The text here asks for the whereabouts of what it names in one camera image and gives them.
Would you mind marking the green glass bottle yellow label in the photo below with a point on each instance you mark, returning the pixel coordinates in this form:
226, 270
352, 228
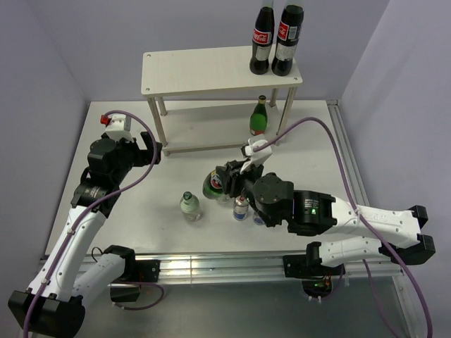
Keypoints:
212, 187

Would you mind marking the right cola bottle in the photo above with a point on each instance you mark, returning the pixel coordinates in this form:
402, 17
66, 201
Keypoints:
288, 36

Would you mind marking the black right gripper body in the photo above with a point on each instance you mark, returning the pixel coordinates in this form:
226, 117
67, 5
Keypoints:
250, 174

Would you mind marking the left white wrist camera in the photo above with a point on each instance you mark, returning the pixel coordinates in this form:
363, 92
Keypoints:
118, 127

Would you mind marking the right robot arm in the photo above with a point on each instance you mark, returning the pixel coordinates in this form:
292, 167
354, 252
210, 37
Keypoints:
373, 233

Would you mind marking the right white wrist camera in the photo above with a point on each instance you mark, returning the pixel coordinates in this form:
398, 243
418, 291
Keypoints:
256, 150

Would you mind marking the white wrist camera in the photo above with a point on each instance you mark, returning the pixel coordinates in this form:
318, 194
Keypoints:
118, 127
256, 150

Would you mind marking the white two-tier shelf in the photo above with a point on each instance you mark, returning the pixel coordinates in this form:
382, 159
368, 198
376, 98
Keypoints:
201, 99

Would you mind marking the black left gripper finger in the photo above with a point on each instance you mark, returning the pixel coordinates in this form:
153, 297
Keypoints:
155, 150
148, 141

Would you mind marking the clear bottle green cap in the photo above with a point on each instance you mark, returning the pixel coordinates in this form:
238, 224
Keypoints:
223, 199
190, 207

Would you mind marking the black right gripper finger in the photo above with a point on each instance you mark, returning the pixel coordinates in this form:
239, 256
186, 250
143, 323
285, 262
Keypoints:
224, 176
234, 167

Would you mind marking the cola bottle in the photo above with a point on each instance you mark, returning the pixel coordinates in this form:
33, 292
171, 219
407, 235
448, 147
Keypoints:
288, 36
262, 39

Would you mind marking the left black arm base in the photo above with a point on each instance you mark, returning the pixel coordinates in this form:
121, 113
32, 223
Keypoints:
144, 271

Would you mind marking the green glass bottle red label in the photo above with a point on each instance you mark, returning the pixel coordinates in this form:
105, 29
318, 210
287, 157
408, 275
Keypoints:
259, 120

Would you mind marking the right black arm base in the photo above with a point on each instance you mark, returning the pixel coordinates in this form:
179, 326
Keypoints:
318, 282

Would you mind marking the left cola bottle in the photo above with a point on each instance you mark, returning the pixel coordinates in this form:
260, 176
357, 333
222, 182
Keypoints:
262, 39

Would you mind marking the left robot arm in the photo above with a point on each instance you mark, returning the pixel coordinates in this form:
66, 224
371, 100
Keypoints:
55, 302

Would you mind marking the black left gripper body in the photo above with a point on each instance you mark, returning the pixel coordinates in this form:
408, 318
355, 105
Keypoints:
131, 155

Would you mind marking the silver blue can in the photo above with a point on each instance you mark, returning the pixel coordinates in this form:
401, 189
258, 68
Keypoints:
240, 208
257, 219

